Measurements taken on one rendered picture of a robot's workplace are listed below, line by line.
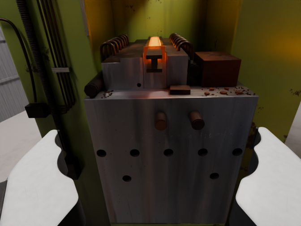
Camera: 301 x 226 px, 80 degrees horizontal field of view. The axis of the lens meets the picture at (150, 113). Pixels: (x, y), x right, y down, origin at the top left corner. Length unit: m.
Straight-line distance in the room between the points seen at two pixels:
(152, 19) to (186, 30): 0.16
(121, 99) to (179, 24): 0.59
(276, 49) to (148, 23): 0.52
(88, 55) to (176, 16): 0.46
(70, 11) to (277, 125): 0.76
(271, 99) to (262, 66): 0.12
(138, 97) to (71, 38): 0.30
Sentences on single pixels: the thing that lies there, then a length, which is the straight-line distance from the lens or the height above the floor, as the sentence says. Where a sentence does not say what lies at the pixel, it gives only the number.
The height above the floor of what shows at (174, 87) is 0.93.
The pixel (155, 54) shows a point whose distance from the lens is 0.33.
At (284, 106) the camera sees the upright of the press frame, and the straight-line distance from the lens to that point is 0.76.
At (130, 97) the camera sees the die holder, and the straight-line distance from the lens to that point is 0.40.
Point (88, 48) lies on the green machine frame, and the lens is 0.60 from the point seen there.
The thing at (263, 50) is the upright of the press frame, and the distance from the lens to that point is 0.65.
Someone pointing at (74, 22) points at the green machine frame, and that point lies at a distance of 0.61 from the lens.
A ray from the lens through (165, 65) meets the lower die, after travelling 0.43.
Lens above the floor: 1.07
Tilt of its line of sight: 27 degrees down
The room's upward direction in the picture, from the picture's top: 2 degrees counter-clockwise
